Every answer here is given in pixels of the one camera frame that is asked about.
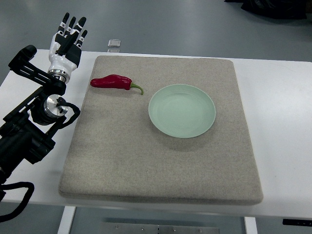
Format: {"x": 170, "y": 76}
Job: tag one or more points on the beige felt mat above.
{"x": 117, "y": 153}

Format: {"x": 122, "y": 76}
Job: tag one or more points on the small clear plastic box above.
{"x": 114, "y": 43}

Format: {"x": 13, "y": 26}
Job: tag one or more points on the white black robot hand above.
{"x": 65, "y": 50}

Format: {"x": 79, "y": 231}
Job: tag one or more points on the black table control panel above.
{"x": 297, "y": 222}

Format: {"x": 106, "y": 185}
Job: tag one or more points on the red chili pepper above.
{"x": 116, "y": 82}

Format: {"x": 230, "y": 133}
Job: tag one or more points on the white table leg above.
{"x": 66, "y": 220}

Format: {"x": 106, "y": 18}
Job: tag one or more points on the grey metal base plate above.
{"x": 131, "y": 228}

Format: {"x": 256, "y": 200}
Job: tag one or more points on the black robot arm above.
{"x": 28, "y": 129}

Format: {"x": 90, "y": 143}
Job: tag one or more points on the light green plate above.
{"x": 182, "y": 111}

